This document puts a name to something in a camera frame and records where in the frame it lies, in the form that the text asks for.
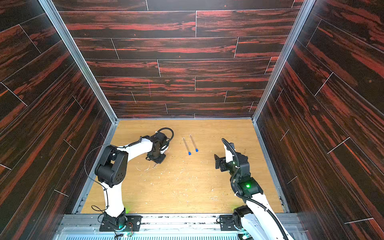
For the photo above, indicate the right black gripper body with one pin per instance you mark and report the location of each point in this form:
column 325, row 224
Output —
column 220, row 162

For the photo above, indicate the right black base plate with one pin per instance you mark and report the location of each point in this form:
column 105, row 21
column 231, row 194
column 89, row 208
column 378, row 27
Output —
column 231, row 223

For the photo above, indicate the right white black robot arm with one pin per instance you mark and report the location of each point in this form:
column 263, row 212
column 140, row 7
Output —
column 256, row 218

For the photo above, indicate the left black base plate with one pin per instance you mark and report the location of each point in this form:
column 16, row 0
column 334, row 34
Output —
column 128, row 223

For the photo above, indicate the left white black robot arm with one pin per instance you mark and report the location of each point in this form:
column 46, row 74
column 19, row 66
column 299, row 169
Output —
column 112, row 168

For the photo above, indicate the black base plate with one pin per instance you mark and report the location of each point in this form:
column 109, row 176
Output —
column 231, row 223
column 128, row 223

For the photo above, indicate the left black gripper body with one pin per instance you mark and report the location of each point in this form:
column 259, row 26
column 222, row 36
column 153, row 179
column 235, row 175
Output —
column 158, row 157

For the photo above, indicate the clear glass test tube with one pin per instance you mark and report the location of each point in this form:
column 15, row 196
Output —
column 194, row 144

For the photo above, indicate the aluminium front rail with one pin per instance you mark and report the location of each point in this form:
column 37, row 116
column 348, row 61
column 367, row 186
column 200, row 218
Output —
column 151, row 227

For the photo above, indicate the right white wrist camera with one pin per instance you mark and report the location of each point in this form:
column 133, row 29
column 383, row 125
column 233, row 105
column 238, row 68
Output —
column 228, row 155

